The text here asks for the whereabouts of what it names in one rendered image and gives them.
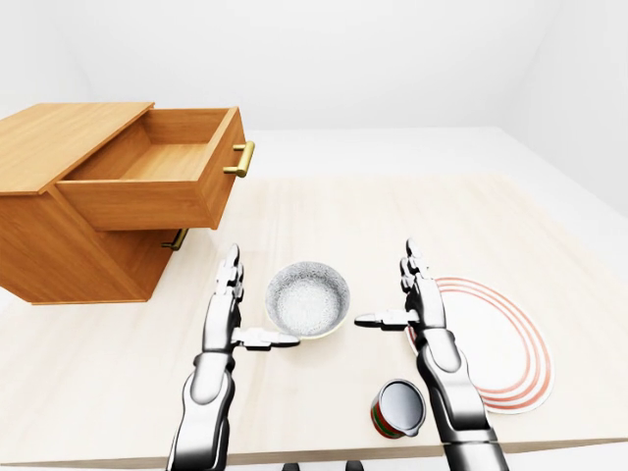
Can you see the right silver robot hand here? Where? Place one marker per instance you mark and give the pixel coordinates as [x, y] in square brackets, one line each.
[431, 306]

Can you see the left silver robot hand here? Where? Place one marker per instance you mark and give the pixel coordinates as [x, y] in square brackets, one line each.
[222, 319]

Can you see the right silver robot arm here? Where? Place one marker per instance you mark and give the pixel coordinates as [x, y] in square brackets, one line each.
[458, 392]

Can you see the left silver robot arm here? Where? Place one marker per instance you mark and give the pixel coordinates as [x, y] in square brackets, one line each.
[203, 402]

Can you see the patterned grey bowl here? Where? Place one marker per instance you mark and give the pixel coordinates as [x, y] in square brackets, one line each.
[306, 301]

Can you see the wooden cabinet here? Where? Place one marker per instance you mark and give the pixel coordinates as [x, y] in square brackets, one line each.
[34, 142]

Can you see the white plate with red rings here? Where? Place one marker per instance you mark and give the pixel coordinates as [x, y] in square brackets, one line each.
[495, 343]

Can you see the red and green tin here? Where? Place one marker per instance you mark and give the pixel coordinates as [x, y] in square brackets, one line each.
[400, 404]

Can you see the closed wooden drawer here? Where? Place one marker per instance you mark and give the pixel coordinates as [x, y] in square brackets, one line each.
[132, 265]

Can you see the open wooden drawer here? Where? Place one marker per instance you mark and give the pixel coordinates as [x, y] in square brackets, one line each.
[142, 201]

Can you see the small dark shape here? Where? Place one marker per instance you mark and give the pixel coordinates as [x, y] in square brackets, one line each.
[290, 466]
[353, 466]

